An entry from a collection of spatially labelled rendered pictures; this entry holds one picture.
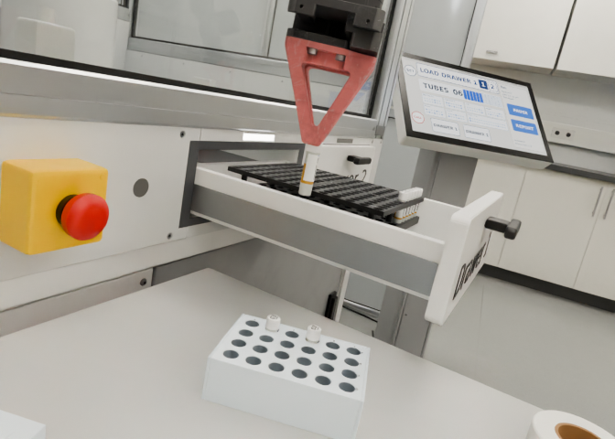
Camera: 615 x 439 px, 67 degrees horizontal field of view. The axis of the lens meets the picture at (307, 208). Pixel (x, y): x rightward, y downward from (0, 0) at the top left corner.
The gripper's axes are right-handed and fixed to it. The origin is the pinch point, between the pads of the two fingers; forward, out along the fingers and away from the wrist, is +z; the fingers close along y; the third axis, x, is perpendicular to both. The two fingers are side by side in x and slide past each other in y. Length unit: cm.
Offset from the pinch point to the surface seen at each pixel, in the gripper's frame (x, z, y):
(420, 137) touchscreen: 20, -1, -95
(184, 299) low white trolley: -11.1, 22.1, -10.3
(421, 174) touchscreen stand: 26, 11, -116
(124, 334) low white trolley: -13.2, 22.3, -0.8
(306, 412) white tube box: 4.9, 20.2, 6.0
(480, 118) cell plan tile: 38, -10, -110
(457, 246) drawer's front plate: 14.8, 7.1, -5.2
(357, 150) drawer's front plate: 4, 5, -63
